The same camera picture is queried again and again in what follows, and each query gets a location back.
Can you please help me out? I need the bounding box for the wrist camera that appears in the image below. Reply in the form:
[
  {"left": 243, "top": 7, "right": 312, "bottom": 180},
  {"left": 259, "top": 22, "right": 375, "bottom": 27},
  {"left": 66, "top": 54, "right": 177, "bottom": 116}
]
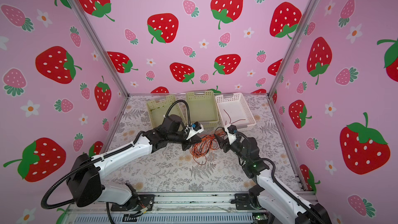
[
  {"left": 224, "top": 124, "right": 237, "bottom": 145},
  {"left": 185, "top": 122, "right": 204, "bottom": 140}
]

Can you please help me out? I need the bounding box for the left green basket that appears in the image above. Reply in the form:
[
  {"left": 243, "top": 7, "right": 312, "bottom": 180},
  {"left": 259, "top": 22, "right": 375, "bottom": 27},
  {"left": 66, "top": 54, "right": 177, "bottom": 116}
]
[{"left": 146, "top": 95, "right": 176, "bottom": 128}]

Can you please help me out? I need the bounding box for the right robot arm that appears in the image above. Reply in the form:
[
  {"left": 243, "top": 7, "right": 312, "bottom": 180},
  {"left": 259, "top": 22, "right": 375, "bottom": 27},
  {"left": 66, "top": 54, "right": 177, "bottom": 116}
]
[{"left": 215, "top": 132, "right": 331, "bottom": 224}]

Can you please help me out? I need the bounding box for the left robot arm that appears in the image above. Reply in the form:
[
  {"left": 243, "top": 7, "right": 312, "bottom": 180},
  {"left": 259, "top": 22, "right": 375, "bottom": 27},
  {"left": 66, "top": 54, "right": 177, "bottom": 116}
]
[{"left": 41, "top": 115, "right": 204, "bottom": 210}]

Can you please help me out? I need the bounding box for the red orange cable bundle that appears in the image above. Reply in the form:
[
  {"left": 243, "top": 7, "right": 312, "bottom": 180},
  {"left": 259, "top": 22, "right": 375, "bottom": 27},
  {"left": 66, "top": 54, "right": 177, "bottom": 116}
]
[{"left": 189, "top": 129, "right": 231, "bottom": 166}]

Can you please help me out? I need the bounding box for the white perforated basket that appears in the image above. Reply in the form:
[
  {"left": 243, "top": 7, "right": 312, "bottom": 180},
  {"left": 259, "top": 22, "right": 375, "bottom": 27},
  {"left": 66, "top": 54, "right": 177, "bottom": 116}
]
[{"left": 215, "top": 93, "right": 256, "bottom": 131}]

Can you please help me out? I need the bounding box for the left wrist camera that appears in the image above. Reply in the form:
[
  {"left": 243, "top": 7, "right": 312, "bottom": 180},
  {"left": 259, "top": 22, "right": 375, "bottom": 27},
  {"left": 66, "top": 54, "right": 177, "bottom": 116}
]
[{"left": 185, "top": 122, "right": 204, "bottom": 140}]

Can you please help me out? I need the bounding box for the left arm black conduit hose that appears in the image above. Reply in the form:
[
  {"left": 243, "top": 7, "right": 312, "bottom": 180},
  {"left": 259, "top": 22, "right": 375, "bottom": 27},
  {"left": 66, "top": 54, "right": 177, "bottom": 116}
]
[{"left": 164, "top": 99, "right": 191, "bottom": 128}]

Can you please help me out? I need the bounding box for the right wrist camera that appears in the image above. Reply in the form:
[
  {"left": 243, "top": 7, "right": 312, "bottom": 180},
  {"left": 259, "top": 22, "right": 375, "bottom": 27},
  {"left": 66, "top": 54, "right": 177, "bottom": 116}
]
[{"left": 224, "top": 124, "right": 237, "bottom": 145}]

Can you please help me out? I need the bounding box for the green basket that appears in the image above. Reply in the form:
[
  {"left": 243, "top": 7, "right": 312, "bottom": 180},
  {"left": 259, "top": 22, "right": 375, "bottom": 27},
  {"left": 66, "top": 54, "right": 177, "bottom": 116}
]
[
  {"left": 146, "top": 95, "right": 176, "bottom": 128},
  {"left": 185, "top": 90, "right": 219, "bottom": 129}
]

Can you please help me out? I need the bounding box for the dark red cable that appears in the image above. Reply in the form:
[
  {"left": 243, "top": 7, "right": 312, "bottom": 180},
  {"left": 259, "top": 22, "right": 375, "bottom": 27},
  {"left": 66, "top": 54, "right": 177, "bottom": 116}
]
[{"left": 223, "top": 108, "right": 247, "bottom": 125}]

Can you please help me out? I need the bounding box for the middle green basket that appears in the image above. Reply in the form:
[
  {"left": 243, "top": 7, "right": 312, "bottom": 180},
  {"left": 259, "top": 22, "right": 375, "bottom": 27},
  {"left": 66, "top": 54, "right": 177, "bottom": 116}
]
[{"left": 185, "top": 90, "right": 219, "bottom": 129}]

